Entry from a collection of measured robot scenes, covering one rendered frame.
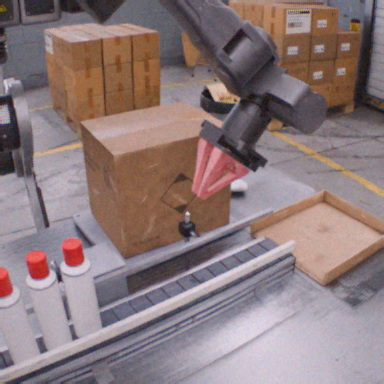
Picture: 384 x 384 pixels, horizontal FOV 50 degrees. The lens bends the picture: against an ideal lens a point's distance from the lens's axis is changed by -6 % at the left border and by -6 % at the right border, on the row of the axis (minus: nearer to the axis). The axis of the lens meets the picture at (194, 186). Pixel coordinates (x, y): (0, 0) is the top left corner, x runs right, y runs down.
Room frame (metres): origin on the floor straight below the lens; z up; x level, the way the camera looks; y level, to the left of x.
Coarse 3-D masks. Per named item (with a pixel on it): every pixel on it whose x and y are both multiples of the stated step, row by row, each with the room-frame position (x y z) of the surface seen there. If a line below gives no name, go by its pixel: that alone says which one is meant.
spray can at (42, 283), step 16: (32, 256) 0.52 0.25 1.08; (32, 272) 0.50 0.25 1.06; (48, 272) 0.52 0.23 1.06; (32, 288) 0.49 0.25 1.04; (48, 288) 0.50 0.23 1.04; (48, 304) 0.50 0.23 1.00; (48, 320) 0.49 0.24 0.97; (64, 320) 0.51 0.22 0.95; (48, 336) 0.49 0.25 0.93; (64, 336) 0.50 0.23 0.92
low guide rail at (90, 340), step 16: (272, 256) 0.75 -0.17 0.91; (240, 272) 0.70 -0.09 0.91; (208, 288) 0.65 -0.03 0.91; (160, 304) 0.60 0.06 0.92; (176, 304) 0.61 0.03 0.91; (128, 320) 0.55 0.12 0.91; (144, 320) 0.57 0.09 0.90; (96, 336) 0.51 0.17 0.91; (112, 336) 0.53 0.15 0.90; (48, 352) 0.47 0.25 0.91; (64, 352) 0.48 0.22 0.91; (16, 368) 0.43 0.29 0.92; (32, 368) 0.44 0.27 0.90
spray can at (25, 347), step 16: (0, 272) 0.47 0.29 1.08; (0, 288) 0.46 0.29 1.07; (16, 288) 0.49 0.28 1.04; (0, 304) 0.45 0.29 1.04; (16, 304) 0.46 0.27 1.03; (0, 320) 0.45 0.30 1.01; (16, 320) 0.45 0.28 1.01; (16, 336) 0.45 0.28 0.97; (32, 336) 0.47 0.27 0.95; (16, 352) 0.45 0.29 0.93; (32, 352) 0.46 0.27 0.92
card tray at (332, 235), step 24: (288, 216) 1.03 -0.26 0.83; (312, 216) 1.03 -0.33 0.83; (336, 216) 1.03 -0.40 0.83; (360, 216) 1.00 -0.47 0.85; (288, 240) 0.91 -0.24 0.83; (312, 240) 0.91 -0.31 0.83; (336, 240) 0.91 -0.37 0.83; (360, 240) 0.91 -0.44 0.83; (312, 264) 0.81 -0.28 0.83; (336, 264) 0.81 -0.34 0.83
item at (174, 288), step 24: (264, 240) 0.85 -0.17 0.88; (216, 264) 0.76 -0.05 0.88; (240, 264) 0.76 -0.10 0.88; (264, 264) 0.76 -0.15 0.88; (168, 288) 0.68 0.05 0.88; (192, 288) 0.68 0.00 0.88; (120, 312) 0.61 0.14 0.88; (168, 312) 0.61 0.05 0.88; (72, 336) 0.54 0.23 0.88; (120, 336) 0.55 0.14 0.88; (0, 360) 0.47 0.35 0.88; (72, 360) 0.48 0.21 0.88
